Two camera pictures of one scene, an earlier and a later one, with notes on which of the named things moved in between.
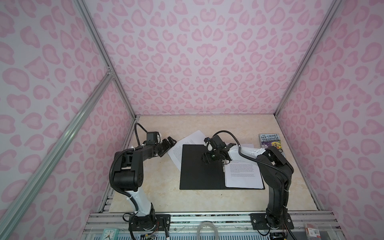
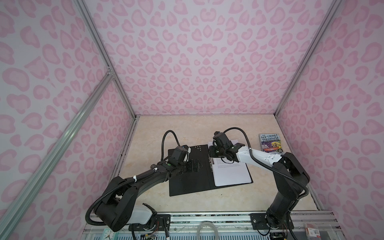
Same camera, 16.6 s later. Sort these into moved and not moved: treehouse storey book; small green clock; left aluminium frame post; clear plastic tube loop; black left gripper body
Moved: black left gripper body
Not moved: treehouse storey book; left aluminium frame post; clear plastic tube loop; small green clock
